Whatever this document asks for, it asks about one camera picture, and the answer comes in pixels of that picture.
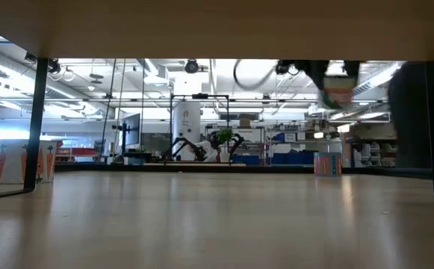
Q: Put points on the black ceiling spotlight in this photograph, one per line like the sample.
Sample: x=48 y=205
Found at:
x=54 y=66

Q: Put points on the round black ceiling fixture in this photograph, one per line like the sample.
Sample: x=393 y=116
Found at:
x=191 y=66

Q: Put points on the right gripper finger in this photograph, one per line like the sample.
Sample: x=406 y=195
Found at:
x=313 y=71
x=352 y=69

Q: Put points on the black ceiling camera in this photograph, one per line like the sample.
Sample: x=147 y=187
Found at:
x=283 y=67

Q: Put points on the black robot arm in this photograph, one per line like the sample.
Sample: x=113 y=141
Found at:
x=183 y=145
x=237 y=143

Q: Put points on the white sign board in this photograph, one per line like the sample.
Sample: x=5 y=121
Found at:
x=248 y=135

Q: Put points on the monitor on stand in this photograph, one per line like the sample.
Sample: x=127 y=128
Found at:
x=131 y=129

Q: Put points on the white carrot-print box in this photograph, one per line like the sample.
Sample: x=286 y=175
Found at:
x=11 y=160

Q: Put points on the grey bin shelving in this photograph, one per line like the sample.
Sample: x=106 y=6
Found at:
x=373 y=153

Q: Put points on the potted green plant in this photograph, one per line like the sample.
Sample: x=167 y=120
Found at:
x=225 y=135

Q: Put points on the cardboard box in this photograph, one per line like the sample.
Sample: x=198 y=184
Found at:
x=244 y=121

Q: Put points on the black station frame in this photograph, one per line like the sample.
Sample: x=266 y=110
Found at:
x=200 y=96

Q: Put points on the corn label can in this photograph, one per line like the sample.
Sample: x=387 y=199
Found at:
x=327 y=164

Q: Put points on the red storage bins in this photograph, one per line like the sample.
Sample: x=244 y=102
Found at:
x=78 y=151

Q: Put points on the white cylindrical column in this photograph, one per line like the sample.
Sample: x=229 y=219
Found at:
x=186 y=123

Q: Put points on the blue storage bin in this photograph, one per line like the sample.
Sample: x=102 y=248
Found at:
x=246 y=160
x=295 y=158

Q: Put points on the metal storage rack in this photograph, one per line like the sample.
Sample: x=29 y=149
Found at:
x=302 y=142

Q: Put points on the wooden shelf with black legs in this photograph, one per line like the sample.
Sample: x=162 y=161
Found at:
x=216 y=30

